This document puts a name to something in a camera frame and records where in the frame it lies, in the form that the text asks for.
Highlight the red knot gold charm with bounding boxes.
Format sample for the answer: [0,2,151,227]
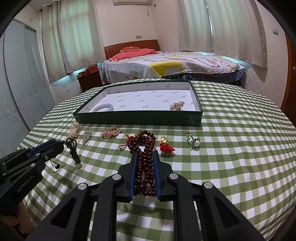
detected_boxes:
[119,134,137,151]

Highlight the glass sliding wardrobe door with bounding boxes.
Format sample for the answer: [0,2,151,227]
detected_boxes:
[1,20,54,157]

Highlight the bed with patterned sheet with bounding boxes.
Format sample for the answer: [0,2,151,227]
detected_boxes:
[102,51,245,84]

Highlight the dark wooden nightstand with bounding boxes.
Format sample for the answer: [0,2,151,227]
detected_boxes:
[77,64,103,92]

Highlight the white jade bangle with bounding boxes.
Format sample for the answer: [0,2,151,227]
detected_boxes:
[91,103,114,113]

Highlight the orange patterned pillow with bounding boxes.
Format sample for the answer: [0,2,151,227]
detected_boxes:
[119,46,140,53]

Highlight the gold pearl brooch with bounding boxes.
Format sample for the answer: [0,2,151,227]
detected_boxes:
[170,101,185,111]

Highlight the pink pillow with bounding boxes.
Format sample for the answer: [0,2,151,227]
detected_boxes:
[109,48,157,62]

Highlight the green white gift box tray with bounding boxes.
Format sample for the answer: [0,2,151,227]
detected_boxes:
[73,80,203,126]

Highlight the wooden headboard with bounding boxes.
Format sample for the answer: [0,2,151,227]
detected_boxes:
[104,39,160,60]

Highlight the silver pearl ring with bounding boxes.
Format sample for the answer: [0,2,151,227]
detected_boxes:
[186,132,201,149]

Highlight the green checkered tablecloth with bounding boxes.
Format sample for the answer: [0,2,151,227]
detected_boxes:
[24,82,295,240]

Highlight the gold crown red tassel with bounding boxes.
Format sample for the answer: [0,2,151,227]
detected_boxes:
[159,136,175,155]

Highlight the silver rhinestone brooch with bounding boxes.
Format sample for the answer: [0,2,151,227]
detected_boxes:
[82,128,92,145]

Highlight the white air conditioner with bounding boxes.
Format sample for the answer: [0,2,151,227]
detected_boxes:
[112,0,151,6]

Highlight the white curtain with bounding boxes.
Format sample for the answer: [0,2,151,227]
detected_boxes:
[176,1,267,68]
[41,1,105,83]

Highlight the right white curtain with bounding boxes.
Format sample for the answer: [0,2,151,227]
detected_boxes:
[176,1,267,68]

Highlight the black bead tassel pendant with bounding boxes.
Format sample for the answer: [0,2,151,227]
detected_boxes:
[50,138,82,173]

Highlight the dark red bead bracelet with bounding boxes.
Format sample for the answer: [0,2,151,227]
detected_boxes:
[127,129,158,197]

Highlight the left white curtain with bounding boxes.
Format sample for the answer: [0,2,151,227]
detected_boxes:
[41,1,105,83]

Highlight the person left hand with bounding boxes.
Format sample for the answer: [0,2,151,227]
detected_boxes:
[1,201,34,235]

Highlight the wooden door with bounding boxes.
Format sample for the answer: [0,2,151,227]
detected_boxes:
[281,36,296,126]

